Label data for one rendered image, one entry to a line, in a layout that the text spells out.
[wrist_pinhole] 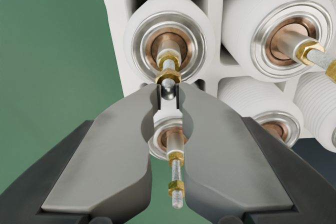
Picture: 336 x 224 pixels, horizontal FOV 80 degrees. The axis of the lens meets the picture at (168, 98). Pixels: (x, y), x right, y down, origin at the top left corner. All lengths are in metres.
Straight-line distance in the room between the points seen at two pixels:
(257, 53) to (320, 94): 0.15
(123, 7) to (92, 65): 0.26
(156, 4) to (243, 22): 0.09
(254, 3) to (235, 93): 0.12
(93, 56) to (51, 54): 0.10
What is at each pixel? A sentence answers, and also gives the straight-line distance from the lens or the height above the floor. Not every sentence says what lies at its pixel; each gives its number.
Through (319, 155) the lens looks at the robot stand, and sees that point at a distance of 0.61.
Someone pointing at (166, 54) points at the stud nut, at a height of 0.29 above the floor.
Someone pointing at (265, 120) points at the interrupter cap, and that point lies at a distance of 0.27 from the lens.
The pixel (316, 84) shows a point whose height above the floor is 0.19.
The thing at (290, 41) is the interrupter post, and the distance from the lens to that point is 0.22.
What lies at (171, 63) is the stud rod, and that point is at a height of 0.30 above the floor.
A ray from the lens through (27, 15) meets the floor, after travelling 0.54.
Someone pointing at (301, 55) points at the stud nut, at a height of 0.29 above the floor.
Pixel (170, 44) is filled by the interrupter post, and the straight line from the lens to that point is 0.19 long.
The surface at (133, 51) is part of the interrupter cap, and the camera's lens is 0.21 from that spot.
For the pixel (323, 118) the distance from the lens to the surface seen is 0.33.
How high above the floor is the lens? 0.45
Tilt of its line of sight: 60 degrees down
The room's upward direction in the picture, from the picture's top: 179 degrees counter-clockwise
